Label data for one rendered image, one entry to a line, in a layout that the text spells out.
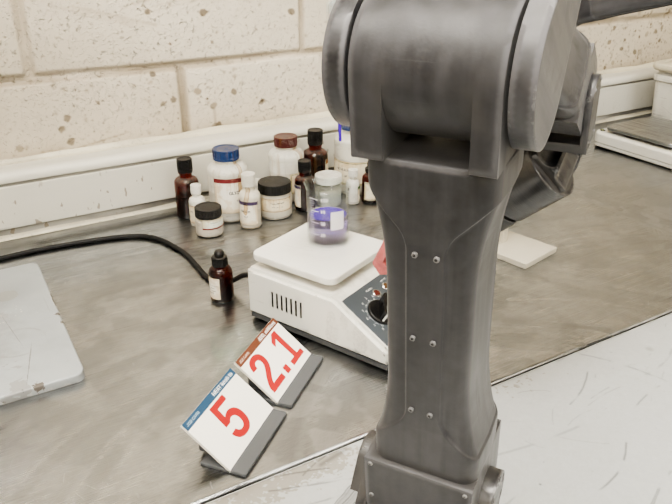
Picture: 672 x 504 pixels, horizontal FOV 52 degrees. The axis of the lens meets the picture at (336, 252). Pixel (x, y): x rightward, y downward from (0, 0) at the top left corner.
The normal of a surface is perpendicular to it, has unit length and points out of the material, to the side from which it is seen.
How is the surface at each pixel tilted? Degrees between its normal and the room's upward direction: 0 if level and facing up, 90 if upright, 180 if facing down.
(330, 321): 90
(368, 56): 78
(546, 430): 0
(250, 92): 90
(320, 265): 0
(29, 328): 0
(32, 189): 90
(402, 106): 116
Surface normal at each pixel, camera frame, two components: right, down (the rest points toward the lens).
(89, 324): 0.00, -0.90
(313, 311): -0.59, 0.36
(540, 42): -0.38, -0.15
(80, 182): 0.51, 0.38
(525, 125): -0.39, 0.79
